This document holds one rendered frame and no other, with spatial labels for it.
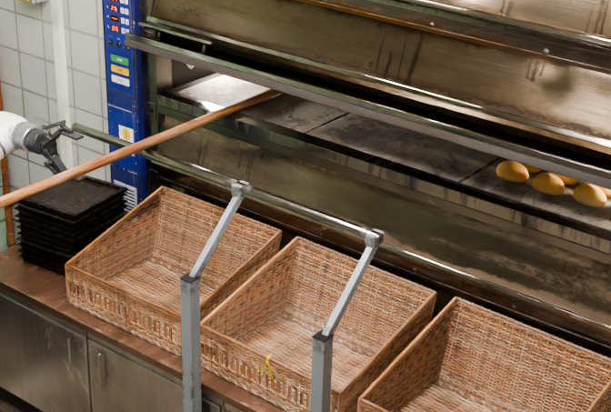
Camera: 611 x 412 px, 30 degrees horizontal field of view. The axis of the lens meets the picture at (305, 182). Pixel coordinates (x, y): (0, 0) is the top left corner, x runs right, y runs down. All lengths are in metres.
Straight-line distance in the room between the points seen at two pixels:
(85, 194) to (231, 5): 0.91
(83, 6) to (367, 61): 1.25
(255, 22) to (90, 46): 0.82
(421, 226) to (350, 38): 0.60
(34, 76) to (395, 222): 1.68
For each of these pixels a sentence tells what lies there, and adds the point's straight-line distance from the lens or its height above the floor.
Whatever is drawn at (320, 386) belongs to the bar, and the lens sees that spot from 3.09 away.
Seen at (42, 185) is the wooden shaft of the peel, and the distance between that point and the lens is 3.31.
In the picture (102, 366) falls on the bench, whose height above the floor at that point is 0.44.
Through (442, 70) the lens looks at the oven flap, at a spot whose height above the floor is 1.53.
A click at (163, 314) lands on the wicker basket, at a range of 3.59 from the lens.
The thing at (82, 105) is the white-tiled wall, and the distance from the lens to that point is 4.35.
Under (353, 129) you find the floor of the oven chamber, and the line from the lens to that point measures 3.73.
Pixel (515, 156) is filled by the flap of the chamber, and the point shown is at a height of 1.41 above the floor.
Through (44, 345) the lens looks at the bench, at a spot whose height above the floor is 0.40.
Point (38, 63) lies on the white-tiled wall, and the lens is 4.48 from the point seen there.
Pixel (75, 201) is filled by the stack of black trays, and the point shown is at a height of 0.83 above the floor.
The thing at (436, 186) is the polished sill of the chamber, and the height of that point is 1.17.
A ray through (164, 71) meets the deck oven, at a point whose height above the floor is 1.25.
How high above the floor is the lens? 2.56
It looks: 25 degrees down
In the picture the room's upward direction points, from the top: 2 degrees clockwise
